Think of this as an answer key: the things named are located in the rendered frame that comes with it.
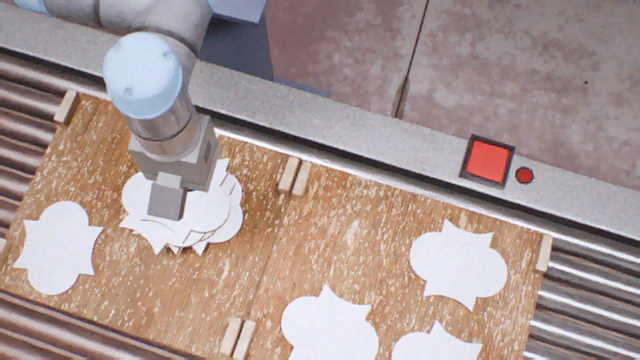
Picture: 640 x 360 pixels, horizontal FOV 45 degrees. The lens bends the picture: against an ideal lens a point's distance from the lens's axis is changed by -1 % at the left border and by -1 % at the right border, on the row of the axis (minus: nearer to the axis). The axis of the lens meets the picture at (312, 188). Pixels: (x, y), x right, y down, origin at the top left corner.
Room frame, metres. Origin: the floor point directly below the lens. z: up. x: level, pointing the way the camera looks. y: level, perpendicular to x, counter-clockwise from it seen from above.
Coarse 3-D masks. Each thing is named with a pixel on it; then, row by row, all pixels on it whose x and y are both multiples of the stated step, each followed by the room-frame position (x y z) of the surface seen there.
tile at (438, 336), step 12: (408, 336) 0.18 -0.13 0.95; (420, 336) 0.18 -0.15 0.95; (432, 336) 0.17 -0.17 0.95; (444, 336) 0.17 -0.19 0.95; (396, 348) 0.16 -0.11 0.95; (408, 348) 0.16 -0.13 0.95; (420, 348) 0.16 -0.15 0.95; (432, 348) 0.16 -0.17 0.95; (444, 348) 0.16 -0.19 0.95; (456, 348) 0.16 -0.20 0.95; (468, 348) 0.15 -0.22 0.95; (480, 348) 0.15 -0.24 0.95
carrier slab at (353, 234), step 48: (336, 192) 0.41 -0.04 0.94; (384, 192) 0.41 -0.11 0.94; (288, 240) 0.33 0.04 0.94; (336, 240) 0.33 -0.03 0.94; (384, 240) 0.33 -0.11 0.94; (528, 240) 0.32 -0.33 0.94; (288, 288) 0.26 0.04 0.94; (336, 288) 0.25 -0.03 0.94; (384, 288) 0.25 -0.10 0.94; (528, 288) 0.24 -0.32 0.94; (384, 336) 0.18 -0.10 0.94; (480, 336) 0.17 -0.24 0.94
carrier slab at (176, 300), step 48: (96, 144) 0.51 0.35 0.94; (240, 144) 0.50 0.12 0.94; (48, 192) 0.43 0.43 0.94; (96, 192) 0.43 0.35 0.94; (144, 240) 0.34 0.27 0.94; (240, 240) 0.34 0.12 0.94; (0, 288) 0.28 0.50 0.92; (96, 288) 0.27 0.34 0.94; (144, 288) 0.27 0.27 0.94; (192, 288) 0.26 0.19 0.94; (240, 288) 0.26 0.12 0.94; (144, 336) 0.19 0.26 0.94; (192, 336) 0.19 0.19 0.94
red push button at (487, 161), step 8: (480, 144) 0.49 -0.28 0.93; (488, 144) 0.49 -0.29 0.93; (472, 152) 0.47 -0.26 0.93; (480, 152) 0.47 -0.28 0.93; (488, 152) 0.47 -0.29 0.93; (496, 152) 0.47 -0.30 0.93; (504, 152) 0.47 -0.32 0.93; (472, 160) 0.46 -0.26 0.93; (480, 160) 0.46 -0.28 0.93; (488, 160) 0.46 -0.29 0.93; (496, 160) 0.46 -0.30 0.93; (504, 160) 0.46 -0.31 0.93; (472, 168) 0.45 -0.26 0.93; (480, 168) 0.45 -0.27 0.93; (488, 168) 0.44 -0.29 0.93; (496, 168) 0.44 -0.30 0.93; (504, 168) 0.44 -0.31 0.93; (480, 176) 0.43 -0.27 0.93; (488, 176) 0.43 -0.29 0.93; (496, 176) 0.43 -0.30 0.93
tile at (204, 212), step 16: (224, 176) 0.43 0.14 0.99; (144, 192) 0.40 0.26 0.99; (192, 192) 0.40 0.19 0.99; (224, 192) 0.40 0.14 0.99; (192, 208) 0.38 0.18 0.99; (208, 208) 0.37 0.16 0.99; (224, 208) 0.37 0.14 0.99; (176, 224) 0.35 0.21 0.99; (192, 224) 0.35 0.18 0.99; (208, 224) 0.35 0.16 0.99
